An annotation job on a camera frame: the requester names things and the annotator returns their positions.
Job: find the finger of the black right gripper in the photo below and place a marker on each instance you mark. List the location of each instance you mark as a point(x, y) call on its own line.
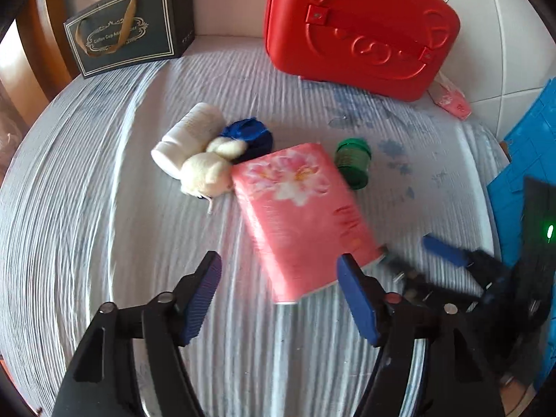
point(413, 282)
point(481, 265)

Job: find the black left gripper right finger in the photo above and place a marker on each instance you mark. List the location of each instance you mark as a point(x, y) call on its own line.
point(428, 362)

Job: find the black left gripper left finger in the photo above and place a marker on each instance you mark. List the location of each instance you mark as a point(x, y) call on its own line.
point(101, 379)

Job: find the pink floral tissue pack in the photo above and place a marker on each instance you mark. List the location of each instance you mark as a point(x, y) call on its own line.
point(302, 217)

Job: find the green glass balm jar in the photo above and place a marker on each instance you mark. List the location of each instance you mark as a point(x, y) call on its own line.
point(352, 159)

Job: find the cream plush bunny blue scrunchie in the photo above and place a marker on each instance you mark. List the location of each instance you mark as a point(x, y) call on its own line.
point(208, 175)

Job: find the white pill bottle brown label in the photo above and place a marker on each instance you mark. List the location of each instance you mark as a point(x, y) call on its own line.
point(188, 137)

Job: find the blue plastic storage bin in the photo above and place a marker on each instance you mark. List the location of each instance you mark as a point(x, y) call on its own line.
point(531, 146)

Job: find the small pink white box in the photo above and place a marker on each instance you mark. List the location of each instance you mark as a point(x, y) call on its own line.
point(448, 97)

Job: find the red bear-face case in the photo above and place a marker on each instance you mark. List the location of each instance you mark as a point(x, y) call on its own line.
point(389, 47)

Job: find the black coffee cup gift box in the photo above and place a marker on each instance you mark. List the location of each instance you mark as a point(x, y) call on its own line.
point(114, 34)

